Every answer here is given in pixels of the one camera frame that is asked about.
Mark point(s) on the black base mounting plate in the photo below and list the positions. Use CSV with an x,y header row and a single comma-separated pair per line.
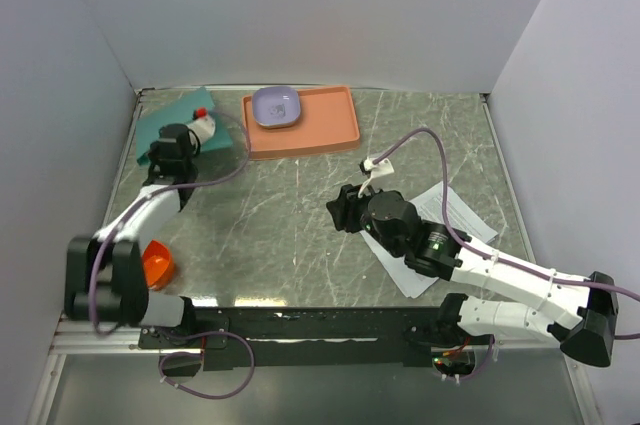
x,y
226,338

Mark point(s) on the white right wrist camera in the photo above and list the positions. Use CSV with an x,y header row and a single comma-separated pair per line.
x,y
376,174

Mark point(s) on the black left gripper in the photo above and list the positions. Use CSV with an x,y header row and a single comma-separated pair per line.
x,y
153,152

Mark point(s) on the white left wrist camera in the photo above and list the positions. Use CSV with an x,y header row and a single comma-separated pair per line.
x,y
203,126

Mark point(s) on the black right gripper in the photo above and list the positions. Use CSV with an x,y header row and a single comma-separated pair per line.
x,y
348,200

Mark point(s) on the orange plastic cup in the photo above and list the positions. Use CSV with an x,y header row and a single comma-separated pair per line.
x,y
159,266

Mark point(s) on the salmon pink tray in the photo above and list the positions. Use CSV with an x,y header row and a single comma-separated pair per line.
x,y
327,124

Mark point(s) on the teal green file folder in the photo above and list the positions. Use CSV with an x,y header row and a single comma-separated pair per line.
x,y
180,111

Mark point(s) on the aluminium frame rail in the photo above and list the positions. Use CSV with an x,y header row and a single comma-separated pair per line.
x,y
80,338

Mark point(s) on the lavender square bowl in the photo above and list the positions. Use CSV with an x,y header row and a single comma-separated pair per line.
x,y
276,107

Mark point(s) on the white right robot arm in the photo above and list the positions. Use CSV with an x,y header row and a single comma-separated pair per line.
x,y
578,313

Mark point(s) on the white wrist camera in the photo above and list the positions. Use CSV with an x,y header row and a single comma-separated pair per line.
x,y
203,126
376,174

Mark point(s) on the white printed paper sheets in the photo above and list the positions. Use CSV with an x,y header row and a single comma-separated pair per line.
x,y
429,207

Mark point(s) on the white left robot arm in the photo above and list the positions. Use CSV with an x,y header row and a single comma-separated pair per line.
x,y
105,278

